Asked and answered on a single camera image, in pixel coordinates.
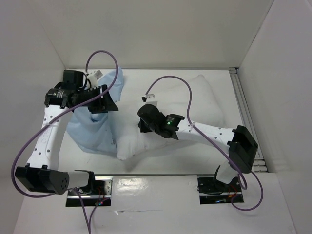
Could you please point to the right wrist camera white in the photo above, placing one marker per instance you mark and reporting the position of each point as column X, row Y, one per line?
column 150, row 99

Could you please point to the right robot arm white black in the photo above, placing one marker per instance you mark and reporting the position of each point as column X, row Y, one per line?
column 237, row 145

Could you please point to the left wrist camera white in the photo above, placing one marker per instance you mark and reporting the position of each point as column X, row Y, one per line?
column 93, row 78

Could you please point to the aluminium rail frame right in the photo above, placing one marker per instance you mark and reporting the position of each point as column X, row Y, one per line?
column 259, row 164

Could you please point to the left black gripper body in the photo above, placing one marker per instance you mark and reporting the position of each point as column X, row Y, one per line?
column 99, row 105

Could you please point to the white pillow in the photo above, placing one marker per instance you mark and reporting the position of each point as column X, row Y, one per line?
column 194, row 101

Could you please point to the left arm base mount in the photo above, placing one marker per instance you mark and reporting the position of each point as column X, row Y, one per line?
column 98, row 195

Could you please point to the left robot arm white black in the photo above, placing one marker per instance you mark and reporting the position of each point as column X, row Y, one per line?
column 41, row 176

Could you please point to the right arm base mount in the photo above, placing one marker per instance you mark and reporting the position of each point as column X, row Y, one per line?
column 212, row 192

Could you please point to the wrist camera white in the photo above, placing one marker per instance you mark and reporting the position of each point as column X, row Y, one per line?
column 150, row 99
column 93, row 78

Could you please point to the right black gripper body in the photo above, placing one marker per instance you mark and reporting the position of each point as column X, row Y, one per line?
column 142, row 125

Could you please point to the light blue pillowcase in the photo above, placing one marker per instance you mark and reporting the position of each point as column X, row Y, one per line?
column 92, row 132

